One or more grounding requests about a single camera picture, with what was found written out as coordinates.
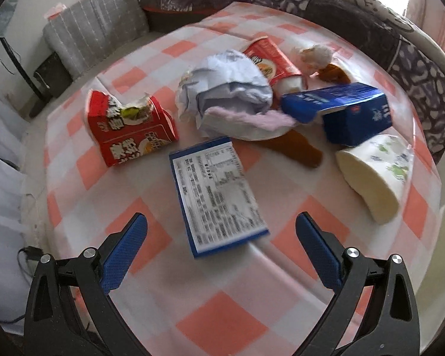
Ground white paper cup green print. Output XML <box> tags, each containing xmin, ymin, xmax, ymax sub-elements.
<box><xmin>335</xmin><ymin>133</ymin><xmax>413</xmax><ymax>224</ymax></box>

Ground blue white carton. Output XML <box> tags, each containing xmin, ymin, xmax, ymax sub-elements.
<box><xmin>169</xmin><ymin>137</ymin><xmax>269</xmax><ymax>258</ymax></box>

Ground red torn snack box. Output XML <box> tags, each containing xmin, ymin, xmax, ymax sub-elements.
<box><xmin>84</xmin><ymin>89</ymin><xmax>179</xmax><ymax>167</ymax></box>

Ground blue milk carton box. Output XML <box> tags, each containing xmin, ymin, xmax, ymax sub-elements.
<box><xmin>280</xmin><ymin>82</ymin><xmax>392</xmax><ymax>147</ymax></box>

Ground pink fuzzy strip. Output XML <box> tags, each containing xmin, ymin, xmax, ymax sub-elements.
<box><xmin>204</xmin><ymin>106</ymin><xmax>297</xmax><ymax>131</ymax></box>

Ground white paper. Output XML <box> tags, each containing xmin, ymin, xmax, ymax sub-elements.
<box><xmin>175</xmin><ymin>49</ymin><xmax>295</xmax><ymax>141</ymax></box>

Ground white plastic trash bin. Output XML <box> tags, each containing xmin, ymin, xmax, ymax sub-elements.
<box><xmin>416</xmin><ymin>205</ymin><xmax>445</xmax><ymax>354</ymax></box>

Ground brown banana peel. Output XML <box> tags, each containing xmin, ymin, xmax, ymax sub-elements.
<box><xmin>254</xmin><ymin>129</ymin><xmax>323</xmax><ymax>168</ymax></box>

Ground pink white checkered mat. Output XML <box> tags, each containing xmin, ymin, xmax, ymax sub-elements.
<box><xmin>45</xmin><ymin>2</ymin><xmax>441</xmax><ymax>355</ymax></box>

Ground brown peel near tissue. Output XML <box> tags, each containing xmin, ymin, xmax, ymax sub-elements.
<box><xmin>317</xmin><ymin>63</ymin><xmax>352</xmax><ymax>85</ymax></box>

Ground purple patterned bed quilt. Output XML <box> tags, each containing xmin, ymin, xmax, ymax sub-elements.
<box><xmin>139</xmin><ymin>0</ymin><xmax>445</xmax><ymax>160</ymax></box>

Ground black small box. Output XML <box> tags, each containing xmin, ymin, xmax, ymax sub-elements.
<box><xmin>34</xmin><ymin>52</ymin><xmax>73</xmax><ymax>98</ymax></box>

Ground crumpled tissue ball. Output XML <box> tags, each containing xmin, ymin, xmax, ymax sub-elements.
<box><xmin>299</xmin><ymin>44</ymin><xmax>333</xmax><ymax>76</ymax></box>

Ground grey checkered cushion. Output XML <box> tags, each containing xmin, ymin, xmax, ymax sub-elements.
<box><xmin>43</xmin><ymin>0</ymin><xmax>149</xmax><ymax>80</ymax></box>

